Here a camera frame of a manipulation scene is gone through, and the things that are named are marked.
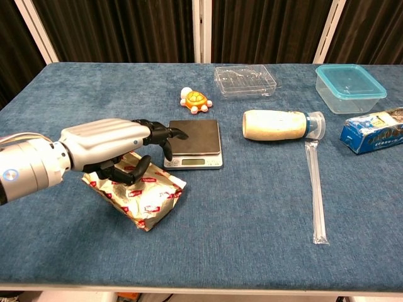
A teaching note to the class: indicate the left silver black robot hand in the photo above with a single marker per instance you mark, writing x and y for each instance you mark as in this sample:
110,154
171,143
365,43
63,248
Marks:
100,138

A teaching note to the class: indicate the silver kitchen scale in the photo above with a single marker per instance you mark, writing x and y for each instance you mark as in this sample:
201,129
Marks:
201,138

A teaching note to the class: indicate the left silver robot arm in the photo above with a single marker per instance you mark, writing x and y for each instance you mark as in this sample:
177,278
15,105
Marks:
28,170

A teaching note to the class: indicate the gold red printed snack packet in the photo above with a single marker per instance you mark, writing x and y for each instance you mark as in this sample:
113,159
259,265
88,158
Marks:
151,198

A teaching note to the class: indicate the orange turtle toy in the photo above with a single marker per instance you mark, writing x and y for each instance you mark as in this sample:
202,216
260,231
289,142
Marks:
196,100

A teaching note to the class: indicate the black curtain panel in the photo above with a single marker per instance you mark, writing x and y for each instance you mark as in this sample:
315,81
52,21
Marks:
368,31
119,31
15,47
267,31

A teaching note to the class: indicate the clear plastic tray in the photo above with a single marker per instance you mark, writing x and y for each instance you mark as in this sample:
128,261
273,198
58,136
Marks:
245,81

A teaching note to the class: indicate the blue table cloth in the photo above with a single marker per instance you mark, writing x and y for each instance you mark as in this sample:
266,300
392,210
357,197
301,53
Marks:
236,220

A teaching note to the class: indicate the cream bottle with blue cap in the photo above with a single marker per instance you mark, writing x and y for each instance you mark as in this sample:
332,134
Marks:
274,126

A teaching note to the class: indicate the clear wrapped drinking straw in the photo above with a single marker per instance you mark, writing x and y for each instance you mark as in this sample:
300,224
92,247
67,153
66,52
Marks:
317,195

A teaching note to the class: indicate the clear container with teal lid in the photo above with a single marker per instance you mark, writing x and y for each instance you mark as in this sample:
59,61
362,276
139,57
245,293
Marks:
351,88

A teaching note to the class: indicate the blue cookie box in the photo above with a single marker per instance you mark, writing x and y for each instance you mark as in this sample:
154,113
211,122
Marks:
371,135

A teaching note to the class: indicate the white frame post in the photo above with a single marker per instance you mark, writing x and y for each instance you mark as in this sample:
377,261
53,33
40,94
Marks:
37,31
327,31
203,31

